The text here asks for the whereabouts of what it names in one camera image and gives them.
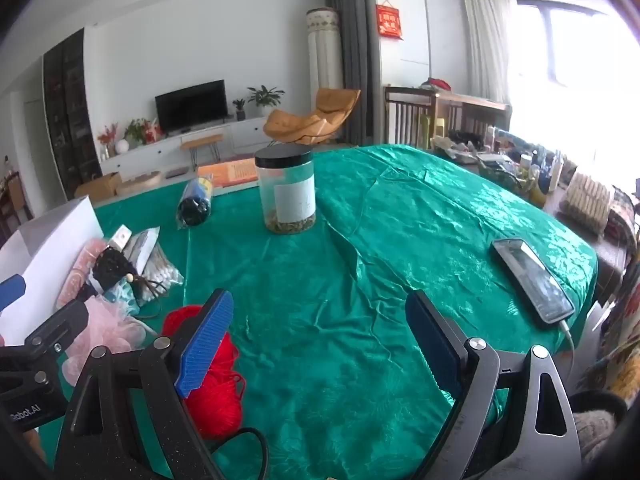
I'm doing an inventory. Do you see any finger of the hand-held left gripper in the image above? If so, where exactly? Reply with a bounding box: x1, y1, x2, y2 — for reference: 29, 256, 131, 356
0, 274, 27, 313
25, 300, 90, 357

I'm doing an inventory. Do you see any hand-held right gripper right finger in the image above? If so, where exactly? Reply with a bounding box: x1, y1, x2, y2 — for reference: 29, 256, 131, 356
406, 290, 583, 480

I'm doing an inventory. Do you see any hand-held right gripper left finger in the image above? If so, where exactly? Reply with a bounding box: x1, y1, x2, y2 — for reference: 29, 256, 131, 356
52, 288, 236, 480

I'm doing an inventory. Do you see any red yarn ball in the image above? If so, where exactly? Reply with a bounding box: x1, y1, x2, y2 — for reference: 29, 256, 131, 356
161, 305, 246, 439

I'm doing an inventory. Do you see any pink bath pouf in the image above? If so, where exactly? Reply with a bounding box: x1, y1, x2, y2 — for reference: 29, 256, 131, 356
62, 294, 147, 387

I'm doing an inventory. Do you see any white box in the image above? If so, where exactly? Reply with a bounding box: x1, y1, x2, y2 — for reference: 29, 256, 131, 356
0, 197, 104, 346

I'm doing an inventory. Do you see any teal pouch with string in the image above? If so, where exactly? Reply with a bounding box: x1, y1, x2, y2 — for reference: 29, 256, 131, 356
106, 272, 168, 314

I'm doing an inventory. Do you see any black yarn bundle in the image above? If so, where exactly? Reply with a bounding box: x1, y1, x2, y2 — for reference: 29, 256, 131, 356
91, 247, 132, 294

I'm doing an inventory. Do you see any cotton swab pack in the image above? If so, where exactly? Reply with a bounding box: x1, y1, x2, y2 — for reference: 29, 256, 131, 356
135, 245, 185, 306

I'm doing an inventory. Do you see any black roll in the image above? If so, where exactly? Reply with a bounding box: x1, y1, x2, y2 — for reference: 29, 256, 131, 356
176, 174, 215, 231

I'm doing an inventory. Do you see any person's left hand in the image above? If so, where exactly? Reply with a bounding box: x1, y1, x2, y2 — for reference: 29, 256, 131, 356
21, 429, 50, 465

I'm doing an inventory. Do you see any pink flowered towel packet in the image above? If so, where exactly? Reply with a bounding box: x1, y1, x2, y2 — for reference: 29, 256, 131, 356
56, 238, 109, 311

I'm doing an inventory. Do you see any green patterned tablecloth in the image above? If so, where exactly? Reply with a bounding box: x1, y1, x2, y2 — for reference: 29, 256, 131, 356
37, 144, 599, 480

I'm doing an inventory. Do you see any black smartphone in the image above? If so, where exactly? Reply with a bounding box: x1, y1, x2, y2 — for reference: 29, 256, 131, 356
491, 237, 576, 325

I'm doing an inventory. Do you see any cardboard box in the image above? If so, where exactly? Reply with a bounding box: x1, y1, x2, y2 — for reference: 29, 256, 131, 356
74, 172, 123, 200

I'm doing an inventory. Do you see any orange book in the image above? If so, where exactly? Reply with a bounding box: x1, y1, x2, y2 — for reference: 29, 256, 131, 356
197, 157, 259, 189

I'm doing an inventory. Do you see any clear jar with black lid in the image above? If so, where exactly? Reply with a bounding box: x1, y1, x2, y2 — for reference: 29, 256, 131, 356
254, 146, 317, 235

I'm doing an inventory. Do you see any red flower bouquet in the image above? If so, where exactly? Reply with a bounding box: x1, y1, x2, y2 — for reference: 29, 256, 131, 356
97, 123, 119, 160

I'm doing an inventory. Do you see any person's beige knit clothing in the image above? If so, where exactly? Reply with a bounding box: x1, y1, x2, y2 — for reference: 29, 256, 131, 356
570, 390, 632, 467

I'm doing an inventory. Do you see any dark display shelf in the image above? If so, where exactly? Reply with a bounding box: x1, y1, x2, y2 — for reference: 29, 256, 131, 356
42, 27, 104, 202

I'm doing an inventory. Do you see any floral printed cloth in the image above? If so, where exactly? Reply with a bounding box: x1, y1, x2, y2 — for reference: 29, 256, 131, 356
589, 252, 640, 403

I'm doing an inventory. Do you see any wooden side table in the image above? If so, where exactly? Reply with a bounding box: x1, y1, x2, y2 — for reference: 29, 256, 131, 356
542, 180, 632, 307

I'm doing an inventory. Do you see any white television cabinet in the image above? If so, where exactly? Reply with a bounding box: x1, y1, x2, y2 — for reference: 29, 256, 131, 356
100, 116, 271, 177

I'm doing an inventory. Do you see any wooden bench with metal legs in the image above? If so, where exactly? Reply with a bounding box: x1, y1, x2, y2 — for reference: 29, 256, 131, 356
179, 132, 225, 169

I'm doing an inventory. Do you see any leafy plant with red flowers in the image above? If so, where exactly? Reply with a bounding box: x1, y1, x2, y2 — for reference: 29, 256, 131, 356
124, 117, 164, 148

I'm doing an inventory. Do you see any bag of beige rolls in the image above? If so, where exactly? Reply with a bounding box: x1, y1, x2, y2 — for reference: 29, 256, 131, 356
559, 170, 617, 234

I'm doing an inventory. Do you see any flat screen television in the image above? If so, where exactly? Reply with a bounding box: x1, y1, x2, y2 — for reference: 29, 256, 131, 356
155, 79, 229, 135

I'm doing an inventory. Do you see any wooden railed crib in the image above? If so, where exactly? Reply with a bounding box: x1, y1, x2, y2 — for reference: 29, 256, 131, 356
383, 85, 512, 150

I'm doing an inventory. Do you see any large green potted plant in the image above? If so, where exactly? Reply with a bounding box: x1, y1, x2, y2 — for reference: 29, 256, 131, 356
247, 85, 286, 119

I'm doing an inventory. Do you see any tan lounge chair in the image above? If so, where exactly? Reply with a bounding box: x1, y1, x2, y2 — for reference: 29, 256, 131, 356
312, 87, 362, 145

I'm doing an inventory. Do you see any covered tower air conditioner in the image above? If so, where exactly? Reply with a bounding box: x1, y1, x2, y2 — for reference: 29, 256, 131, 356
306, 7, 345, 134

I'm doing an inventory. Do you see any grey curtain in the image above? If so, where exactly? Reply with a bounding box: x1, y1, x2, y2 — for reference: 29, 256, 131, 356
324, 0, 382, 146

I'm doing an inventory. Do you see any white curtain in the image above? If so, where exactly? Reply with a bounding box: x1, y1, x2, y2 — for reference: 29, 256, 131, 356
460, 0, 519, 107

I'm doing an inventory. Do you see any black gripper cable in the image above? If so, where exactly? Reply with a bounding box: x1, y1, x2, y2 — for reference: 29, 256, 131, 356
207, 427, 271, 480

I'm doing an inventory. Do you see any white charging cable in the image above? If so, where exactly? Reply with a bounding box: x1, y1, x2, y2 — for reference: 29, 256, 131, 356
558, 320, 577, 382

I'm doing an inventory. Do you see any red wall calendar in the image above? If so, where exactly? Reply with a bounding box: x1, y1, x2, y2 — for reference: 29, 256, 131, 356
375, 3, 404, 40

